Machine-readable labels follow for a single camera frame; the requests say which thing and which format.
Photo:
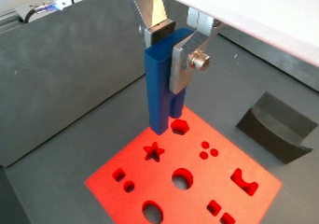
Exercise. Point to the black foam holder block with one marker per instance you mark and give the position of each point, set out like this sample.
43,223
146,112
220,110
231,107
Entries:
278,128

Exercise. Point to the blue square-circle peg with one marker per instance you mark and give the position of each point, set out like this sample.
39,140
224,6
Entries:
164,104

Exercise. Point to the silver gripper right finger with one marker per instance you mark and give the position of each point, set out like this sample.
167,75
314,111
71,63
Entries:
190,57

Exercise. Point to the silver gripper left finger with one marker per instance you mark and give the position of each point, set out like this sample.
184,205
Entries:
156,26

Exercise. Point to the red shape-sorting board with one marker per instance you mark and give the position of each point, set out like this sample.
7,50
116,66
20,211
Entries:
183,177

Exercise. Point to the grey upright panel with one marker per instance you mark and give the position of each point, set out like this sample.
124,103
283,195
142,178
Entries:
62,65

